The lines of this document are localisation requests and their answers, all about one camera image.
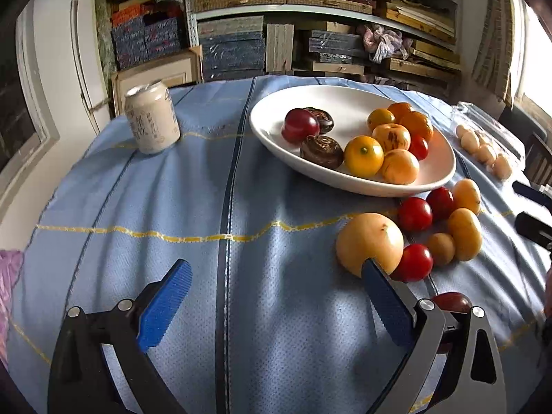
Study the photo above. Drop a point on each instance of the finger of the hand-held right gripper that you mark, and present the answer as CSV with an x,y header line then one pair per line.
x,y
532,226
528,190

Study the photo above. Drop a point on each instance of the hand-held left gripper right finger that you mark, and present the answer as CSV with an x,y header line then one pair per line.
x,y
388,306

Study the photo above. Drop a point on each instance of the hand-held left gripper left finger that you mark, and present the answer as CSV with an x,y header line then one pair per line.
x,y
164,306

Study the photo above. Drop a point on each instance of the yellow pepino melon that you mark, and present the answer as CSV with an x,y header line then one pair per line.
x,y
366,241
466,195
464,233

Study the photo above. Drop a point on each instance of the dark red plum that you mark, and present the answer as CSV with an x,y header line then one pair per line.
x,y
299,125
453,301

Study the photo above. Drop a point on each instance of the small brown kiwi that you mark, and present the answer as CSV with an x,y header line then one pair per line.
x,y
440,248

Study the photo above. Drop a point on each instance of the orange mandarin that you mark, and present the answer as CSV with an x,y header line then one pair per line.
x,y
401,110
418,126

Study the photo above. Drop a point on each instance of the pale orange persimmon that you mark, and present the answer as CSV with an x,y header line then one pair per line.
x,y
400,167

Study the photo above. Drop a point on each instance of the bruised yellow apple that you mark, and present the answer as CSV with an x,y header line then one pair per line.
x,y
391,138

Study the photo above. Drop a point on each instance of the yellow orange citrus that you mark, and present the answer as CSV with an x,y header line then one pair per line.
x,y
363,157

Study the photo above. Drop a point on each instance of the yellow tomato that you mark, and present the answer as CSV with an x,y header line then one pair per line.
x,y
380,118

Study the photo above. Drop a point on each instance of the white oval plate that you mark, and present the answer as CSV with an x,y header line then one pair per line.
x,y
267,129

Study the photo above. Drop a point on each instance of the dark wooden chair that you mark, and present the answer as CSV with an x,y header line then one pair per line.
x,y
539,159

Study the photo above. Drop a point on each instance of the bunch of tan longans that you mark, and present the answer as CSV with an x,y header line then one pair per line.
x,y
486,154

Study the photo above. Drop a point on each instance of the clear plastic box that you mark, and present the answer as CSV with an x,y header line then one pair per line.
x,y
487,116

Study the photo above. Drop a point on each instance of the blue striped tablecloth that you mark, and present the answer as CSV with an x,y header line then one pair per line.
x,y
172,189

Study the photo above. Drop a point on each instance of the bright curtained window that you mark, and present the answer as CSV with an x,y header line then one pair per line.
x,y
537,51

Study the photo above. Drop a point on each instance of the brick pattern curtain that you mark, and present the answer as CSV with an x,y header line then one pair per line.
x,y
496,43

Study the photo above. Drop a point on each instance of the purple plastic bag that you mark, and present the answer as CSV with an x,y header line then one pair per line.
x,y
8,276

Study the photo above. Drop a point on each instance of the white drink can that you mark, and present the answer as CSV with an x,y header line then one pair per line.
x,y
151,120

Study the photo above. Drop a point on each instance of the pink cloth bundle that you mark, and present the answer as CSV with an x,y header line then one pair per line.
x,y
384,39

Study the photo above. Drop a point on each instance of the stack of dark blue boxes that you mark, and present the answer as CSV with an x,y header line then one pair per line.
x,y
336,41

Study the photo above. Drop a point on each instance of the white framed window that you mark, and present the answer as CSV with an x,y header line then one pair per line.
x,y
17,108

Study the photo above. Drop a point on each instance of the stack of grey blue boxes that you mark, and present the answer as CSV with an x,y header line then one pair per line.
x,y
233,51

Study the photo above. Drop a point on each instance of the stack of orange blue boxes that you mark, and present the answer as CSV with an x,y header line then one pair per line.
x,y
146,39

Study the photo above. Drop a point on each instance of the white leaning strip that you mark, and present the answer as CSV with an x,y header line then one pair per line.
x,y
80,51

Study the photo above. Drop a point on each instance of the green marbled board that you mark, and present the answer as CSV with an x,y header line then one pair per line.
x,y
103,39

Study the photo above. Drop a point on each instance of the upright grey wooden box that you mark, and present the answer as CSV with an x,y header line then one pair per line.
x,y
280,47

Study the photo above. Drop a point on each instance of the white metal shelf rack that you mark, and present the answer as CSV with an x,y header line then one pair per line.
x,y
233,11

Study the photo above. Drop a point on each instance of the beige picture frame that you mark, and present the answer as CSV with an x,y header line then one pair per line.
x,y
151,73

